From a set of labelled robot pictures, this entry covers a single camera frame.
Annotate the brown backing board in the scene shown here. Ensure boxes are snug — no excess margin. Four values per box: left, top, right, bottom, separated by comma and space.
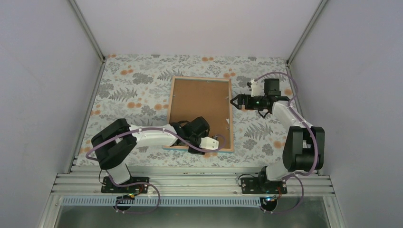
168, 78, 232, 149

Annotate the teal wooden picture frame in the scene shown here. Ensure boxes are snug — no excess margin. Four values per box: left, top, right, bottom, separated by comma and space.
162, 76, 235, 153

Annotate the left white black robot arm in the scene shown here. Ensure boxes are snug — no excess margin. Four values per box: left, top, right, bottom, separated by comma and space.
91, 116, 219, 192

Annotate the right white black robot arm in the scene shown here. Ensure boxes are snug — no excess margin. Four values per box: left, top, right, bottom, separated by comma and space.
230, 78, 325, 193

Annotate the floral patterned table mat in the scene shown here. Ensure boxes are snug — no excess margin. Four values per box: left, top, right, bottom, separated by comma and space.
77, 54, 295, 167

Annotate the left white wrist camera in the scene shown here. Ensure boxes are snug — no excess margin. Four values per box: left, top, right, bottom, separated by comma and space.
199, 137, 219, 151

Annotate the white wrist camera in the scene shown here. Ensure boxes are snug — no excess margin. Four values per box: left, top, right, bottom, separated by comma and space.
199, 137, 219, 151
247, 79, 262, 97

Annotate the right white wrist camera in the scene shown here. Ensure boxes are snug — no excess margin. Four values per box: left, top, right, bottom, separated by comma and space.
247, 79, 262, 97

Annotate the right aluminium corner post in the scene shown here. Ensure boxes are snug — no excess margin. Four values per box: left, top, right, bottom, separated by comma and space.
287, 0, 329, 67

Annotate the aluminium corner post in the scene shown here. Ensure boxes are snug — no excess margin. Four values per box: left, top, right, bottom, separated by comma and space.
287, 0, 329, 67
67, 0, 105, 63

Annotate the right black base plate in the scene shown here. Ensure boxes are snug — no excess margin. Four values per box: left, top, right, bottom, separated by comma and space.
240, 177, 288, 195

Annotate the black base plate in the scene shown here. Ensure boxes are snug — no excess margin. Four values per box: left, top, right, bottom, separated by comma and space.
100, 176, 150, 194
240, 177, 288, 195

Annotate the aluminium rail base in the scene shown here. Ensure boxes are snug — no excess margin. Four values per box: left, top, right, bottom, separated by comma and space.
39, 165, 345, 228

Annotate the slotted grey cable duct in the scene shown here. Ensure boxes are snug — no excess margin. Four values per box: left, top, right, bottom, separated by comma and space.
60, 196, 260, 208

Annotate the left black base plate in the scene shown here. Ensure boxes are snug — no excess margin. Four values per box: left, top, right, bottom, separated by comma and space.
100, 176, 150, 194

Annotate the left aluminium corner post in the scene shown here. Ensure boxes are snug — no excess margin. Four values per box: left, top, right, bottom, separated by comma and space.
67, 0, 105, 63

